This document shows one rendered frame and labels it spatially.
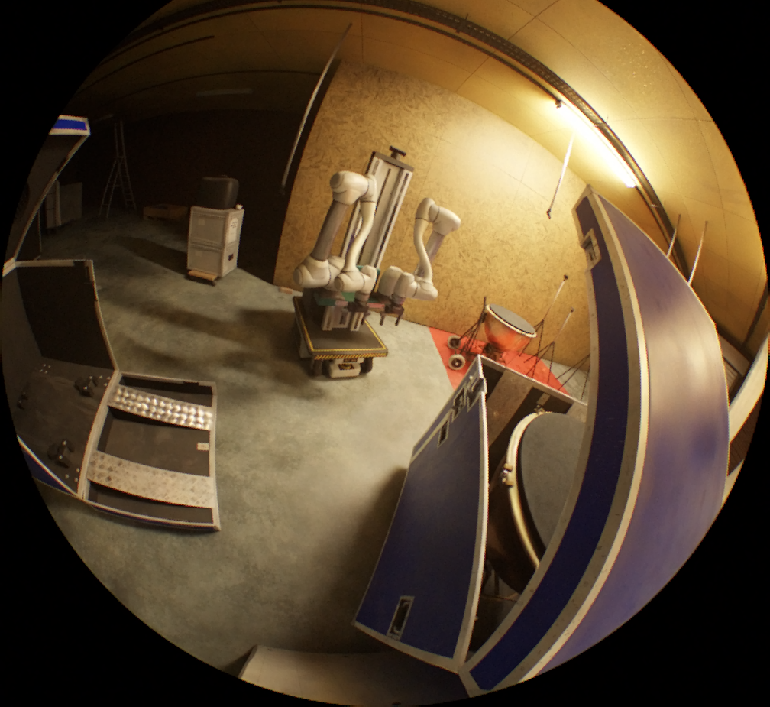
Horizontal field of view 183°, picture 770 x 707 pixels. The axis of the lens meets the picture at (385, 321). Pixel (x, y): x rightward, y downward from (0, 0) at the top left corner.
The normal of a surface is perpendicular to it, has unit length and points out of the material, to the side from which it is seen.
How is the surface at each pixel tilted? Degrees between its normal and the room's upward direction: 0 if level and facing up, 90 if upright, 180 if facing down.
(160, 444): 1
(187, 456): 1
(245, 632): 0
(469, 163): 90
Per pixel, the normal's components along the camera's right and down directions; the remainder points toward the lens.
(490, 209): 0.06, 0.48
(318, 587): 0.32, -0.84
